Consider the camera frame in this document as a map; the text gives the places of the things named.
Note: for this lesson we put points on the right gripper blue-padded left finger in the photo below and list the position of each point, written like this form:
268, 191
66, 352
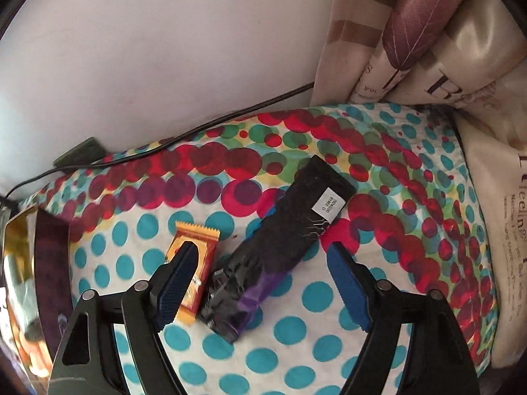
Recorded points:
171, 283

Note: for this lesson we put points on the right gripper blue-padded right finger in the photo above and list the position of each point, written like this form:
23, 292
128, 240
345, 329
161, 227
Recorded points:
353, 284

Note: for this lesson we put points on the orange snack packet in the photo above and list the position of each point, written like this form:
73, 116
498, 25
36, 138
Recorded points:
206, 240

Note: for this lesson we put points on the black purple snack pouch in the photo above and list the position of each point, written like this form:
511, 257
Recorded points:
297, 220

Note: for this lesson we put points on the polka dot bed cover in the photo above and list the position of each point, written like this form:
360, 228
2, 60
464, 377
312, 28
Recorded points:
388, 183

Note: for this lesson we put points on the gold metal tin tray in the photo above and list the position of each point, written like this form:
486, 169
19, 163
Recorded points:
36, 272

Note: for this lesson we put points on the black power adapter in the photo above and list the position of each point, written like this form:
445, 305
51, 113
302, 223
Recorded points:
83, 154

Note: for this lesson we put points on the beige printed pillow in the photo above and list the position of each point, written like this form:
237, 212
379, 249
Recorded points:
470, 55

